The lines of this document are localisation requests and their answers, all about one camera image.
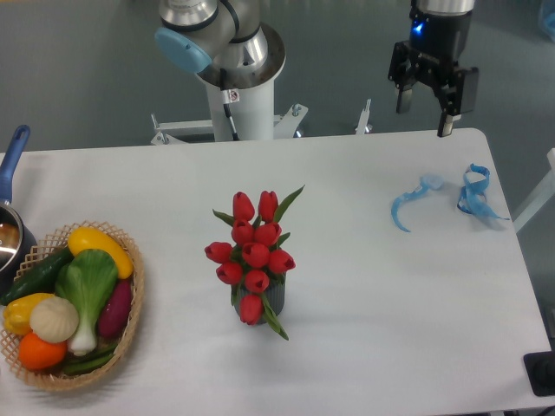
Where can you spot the green cucumber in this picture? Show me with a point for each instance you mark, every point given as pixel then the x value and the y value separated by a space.
pixel 41 278

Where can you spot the woven wicker basket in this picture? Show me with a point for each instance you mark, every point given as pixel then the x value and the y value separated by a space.
pixel 55 380

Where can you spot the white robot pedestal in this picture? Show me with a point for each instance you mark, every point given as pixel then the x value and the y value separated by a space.
pixel 241 113

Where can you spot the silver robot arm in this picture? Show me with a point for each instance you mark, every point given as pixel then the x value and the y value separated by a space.
pixel 238 58

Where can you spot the purple sweet potato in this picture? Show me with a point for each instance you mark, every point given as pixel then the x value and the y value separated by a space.
pixel 113 318

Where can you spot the black device at edge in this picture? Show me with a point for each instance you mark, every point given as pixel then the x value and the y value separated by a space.
pixel 540 372

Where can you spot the green bok choy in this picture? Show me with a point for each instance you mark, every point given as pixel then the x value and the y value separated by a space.
pixel 87 282

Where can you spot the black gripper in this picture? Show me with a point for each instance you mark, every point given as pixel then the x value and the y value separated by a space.
pixel 430 56

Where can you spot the grey ribbed vase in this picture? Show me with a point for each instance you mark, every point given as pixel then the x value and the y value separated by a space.
pixel 275 294

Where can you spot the light blue plastic strip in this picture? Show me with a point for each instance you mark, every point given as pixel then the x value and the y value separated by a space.
pixel 427 182

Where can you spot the white frame at right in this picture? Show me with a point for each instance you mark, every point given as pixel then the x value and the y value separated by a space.
pixel 537 198

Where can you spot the blue crumpled ribbon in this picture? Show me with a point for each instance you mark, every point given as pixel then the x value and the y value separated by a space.
pixel 472 199

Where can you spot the blue handled saucepan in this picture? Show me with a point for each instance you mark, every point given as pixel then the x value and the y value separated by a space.
pixel 16 238

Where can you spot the white garlic bulb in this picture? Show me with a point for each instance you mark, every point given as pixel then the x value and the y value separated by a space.
pixel 54 319

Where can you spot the yellow bell pepper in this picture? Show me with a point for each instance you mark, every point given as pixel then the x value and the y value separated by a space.
pixel 17 313

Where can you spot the orange fruit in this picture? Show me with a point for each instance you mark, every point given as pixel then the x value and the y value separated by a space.
pixel 36 354

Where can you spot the white metal base frame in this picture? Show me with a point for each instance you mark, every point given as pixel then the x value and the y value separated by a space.
pixel 285 126

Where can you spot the green bean pods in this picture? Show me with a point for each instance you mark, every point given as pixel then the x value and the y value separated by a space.
pixel 90 362

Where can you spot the red tulip bouquet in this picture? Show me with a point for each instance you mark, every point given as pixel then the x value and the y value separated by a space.
pixel 255 255

